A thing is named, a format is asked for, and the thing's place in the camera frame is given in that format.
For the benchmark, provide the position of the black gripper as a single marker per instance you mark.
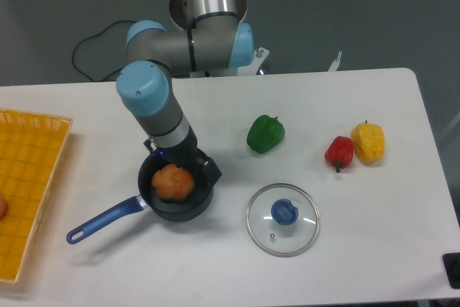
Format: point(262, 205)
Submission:
point(183, 152)

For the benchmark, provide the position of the round golden bread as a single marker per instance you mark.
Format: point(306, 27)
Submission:
point(172, 183)

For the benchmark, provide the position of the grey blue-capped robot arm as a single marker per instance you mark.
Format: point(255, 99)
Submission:
point(216, 40)

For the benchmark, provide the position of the green bell pepper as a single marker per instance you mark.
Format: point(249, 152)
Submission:
point(265, 134)

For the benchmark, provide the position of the glass lid with blue knob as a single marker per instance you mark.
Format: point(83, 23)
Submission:
point(282, 220)

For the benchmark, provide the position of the red bell pepper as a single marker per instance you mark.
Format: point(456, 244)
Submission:
point(340, 153)

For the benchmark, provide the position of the yellow woven basket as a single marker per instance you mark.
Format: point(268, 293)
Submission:
point(31, 146)

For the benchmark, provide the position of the yellow bell pepper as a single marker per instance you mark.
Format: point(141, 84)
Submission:
point(369, 142)

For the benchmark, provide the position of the black object at table corner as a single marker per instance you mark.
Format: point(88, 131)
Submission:
point(451, 262)

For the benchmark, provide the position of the black pot with blue handle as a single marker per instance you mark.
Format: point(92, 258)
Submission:
point(194, 205)

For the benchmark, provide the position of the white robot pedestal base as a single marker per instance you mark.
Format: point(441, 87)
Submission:
point(181, 12)

